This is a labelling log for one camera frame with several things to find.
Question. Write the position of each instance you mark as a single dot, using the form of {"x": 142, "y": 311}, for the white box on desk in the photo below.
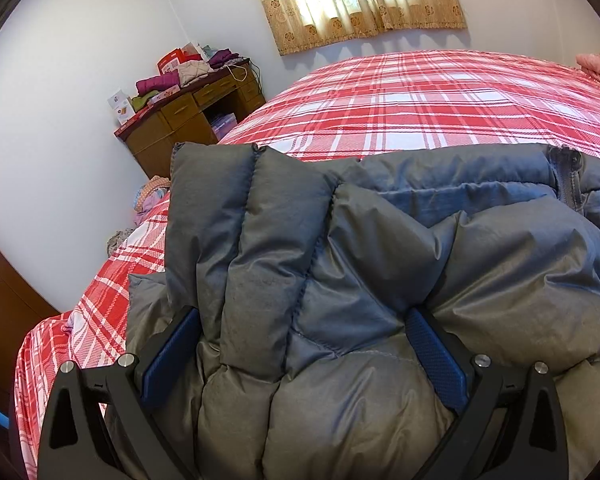
{"x": 122, "y": 107}

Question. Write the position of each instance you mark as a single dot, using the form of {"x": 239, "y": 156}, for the pink clothes heap on floor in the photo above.
{"x": 149, "y": 195}

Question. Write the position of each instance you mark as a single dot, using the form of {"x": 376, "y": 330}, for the red white plaid bedspread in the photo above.
{"x": 353, "y": 108}

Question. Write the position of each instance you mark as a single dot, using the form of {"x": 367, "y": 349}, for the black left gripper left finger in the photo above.
{"x": 75, "y": 442}

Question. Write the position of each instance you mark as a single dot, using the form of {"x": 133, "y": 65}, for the grey patterned cloth on floor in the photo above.
{"x": 116, "y": 240}

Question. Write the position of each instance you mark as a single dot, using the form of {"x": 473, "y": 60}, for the grey puffer jacket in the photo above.
{"x": 303, "y": 274}

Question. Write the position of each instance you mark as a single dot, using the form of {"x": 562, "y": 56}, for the brown wooden door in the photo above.
{"x": 21, "y": 308}

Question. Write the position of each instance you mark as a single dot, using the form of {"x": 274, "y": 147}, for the pile of folded clothes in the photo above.
{"x": 177, "y": 69}

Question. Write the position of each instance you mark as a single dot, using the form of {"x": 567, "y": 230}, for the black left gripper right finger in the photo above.
{"x": 508, "y": 421}

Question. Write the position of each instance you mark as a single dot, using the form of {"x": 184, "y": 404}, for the brown wooden desk cabinet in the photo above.
{"x": 187, "y": 115}

